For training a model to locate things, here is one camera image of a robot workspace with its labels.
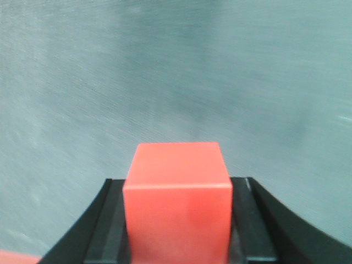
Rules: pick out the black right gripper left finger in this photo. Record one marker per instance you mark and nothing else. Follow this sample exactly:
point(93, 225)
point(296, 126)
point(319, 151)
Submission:
point(100, 233)

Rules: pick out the red magnetic cube block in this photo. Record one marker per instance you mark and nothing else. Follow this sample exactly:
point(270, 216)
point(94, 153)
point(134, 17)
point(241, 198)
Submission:
point(178, 203)

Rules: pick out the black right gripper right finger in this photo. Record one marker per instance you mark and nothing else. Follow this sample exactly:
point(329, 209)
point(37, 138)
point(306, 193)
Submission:
point(264, 230)

